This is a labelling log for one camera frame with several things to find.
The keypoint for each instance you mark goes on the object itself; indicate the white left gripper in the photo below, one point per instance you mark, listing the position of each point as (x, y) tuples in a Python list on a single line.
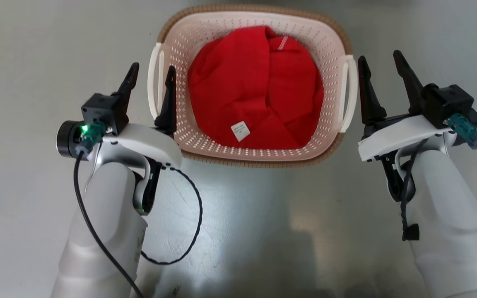
[(147, 142)]

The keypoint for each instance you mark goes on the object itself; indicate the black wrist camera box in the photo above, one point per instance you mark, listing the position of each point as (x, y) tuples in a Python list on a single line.
[(104, 109), (449, 103)]

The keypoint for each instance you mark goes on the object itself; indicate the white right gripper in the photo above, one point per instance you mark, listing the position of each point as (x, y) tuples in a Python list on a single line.
[(400, 134)]

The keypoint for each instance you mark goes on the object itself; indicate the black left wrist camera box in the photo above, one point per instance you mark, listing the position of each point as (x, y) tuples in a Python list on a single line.
[(104, 109)]

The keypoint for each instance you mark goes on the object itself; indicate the cream perforated plastic laundry basket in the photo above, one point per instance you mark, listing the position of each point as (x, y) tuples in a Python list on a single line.
[(205, 140)]

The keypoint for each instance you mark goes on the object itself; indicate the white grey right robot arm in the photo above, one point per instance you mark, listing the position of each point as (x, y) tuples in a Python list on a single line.
[(449, 215)]

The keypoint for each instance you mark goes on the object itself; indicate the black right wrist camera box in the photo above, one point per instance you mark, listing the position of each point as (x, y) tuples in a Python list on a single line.
[(449, 103)]

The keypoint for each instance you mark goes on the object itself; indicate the red garment with white tag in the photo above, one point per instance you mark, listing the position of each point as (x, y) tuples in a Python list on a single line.
[(242, 91)]

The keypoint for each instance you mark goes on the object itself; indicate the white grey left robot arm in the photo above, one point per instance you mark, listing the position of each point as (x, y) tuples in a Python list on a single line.
[(102, 231)]

